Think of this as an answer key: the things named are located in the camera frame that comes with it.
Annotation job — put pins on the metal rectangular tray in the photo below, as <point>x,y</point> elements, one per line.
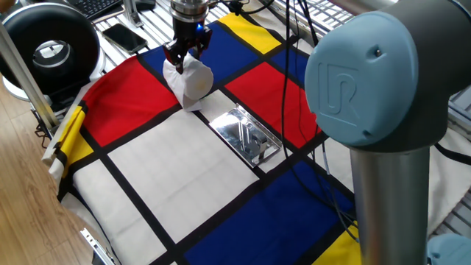
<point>246,136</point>

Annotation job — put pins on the black keyboard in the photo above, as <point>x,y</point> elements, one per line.
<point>93,6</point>

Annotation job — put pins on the silver and grey UR5 arm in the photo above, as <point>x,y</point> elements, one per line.
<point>390,92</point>

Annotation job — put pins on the metal angle bracket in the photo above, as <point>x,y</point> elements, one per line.
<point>131,14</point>

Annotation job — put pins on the black computer mouse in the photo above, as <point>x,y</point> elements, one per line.
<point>145,4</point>

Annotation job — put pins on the Mondrian pattern colour block tablecloth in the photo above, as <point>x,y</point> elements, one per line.
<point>176,173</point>

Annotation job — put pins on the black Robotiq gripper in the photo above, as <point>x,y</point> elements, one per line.
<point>187,33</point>

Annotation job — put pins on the white toilet paper roll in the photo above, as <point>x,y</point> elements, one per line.
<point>193,82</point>

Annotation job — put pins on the aluminium frame post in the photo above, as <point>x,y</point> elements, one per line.
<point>27,77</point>

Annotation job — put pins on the metal drawer slide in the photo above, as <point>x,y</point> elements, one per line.
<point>96,246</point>

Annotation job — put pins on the black smartphone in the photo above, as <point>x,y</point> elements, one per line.
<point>125,38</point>

